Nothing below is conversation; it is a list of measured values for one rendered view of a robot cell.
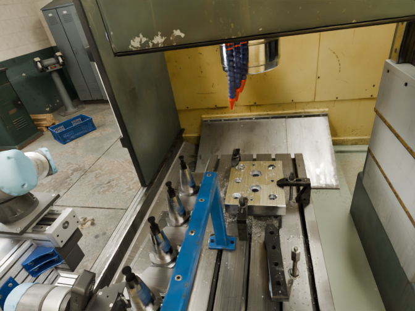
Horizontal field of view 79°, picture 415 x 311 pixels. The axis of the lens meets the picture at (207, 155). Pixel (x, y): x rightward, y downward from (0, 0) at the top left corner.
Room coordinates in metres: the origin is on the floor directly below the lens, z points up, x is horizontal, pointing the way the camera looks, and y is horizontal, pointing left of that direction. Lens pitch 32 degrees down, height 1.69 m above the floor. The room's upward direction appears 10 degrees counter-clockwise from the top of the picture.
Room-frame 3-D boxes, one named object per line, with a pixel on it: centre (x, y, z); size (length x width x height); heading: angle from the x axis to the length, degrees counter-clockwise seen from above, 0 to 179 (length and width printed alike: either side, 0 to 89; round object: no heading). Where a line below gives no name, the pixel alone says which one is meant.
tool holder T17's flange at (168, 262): (0.37, 0.13, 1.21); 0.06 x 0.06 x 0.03
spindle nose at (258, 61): (0.71, -0.16, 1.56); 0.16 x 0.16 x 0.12
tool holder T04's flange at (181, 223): (0.47, 0.10, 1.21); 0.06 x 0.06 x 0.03
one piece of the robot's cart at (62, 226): (0.85, 0.82, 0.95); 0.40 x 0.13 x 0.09; 73
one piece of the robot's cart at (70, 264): (0.84, 0.84, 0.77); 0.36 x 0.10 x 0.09; 73
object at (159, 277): (0.32, 0.15, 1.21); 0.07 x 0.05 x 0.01; 74
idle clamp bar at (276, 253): (0.49, -0.15, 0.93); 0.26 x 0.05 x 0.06; 169
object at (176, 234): (0.42, 0.12, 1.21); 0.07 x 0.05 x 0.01; 74
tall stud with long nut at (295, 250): (0.46, -0.21, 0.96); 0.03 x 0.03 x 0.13
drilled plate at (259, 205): (0.83, -0.18, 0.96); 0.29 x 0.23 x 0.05; 164
